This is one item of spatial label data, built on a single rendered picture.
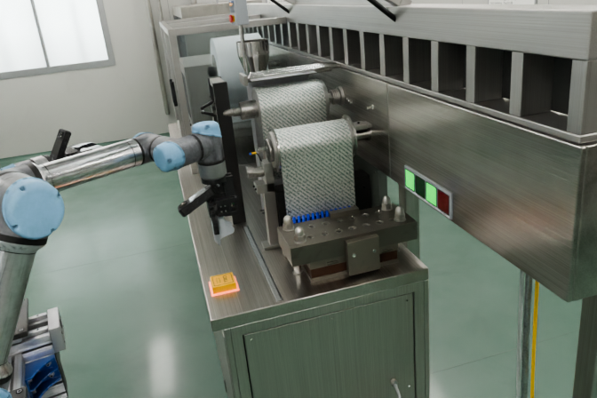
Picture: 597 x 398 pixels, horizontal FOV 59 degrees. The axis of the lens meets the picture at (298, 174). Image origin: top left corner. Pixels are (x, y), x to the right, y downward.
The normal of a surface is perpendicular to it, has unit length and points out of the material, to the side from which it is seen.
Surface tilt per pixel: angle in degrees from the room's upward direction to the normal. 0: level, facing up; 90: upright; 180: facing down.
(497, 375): 0
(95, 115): 90
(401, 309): 90
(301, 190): 90
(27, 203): 83
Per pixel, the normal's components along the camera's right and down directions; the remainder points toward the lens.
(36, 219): 0.77, 0.03
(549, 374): -0.09, -0.94
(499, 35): -0.96, 0.18
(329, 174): 0.27, 0.30
